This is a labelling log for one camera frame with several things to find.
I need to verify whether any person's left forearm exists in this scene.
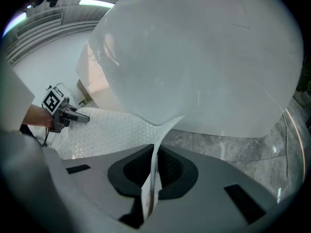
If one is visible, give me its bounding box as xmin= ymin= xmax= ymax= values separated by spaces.
xmin=21 ymin=104 xmax=53 ymax=132

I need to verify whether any thin dark cable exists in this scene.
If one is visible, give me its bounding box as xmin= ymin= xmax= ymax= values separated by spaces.
xmin=282 ymin=114 xmax=290 ymax=186

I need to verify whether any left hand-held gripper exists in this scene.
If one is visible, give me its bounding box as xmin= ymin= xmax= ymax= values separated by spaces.
xmin=41 ymin=85 xmax=90 ymax=133

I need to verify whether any white bathtub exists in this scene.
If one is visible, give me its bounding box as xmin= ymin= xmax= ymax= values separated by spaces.
xmin=75 ymin=0 xmax=305 ymax=140

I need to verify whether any brown cardboard box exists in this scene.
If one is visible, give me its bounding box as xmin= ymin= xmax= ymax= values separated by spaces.
xmin=76 ymin=79 xmax=94 ymax=106

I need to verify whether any long ceiling light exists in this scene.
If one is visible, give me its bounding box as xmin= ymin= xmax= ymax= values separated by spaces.
xmin=2 ymin=11 xmax=27 ymax=37
xmin=79 ymin=0 xmax=115 ymax=9

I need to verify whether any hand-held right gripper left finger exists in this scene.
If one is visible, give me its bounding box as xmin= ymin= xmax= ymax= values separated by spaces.
xmin=42 ymin=144 xmax=154 ymax=233

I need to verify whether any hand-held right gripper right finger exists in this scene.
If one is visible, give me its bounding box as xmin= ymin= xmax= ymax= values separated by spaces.
xmin=145 ymin=146 xmax=277 ymax=233

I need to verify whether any thin gripper cable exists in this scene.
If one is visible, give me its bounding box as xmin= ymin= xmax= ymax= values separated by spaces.
xmin=41 ymin=127 xmax=53 ymax=147

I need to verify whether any white dotted bath mat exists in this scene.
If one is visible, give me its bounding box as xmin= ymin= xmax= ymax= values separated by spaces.
xmin=59 ymin=107 xmax=187 ymax=219

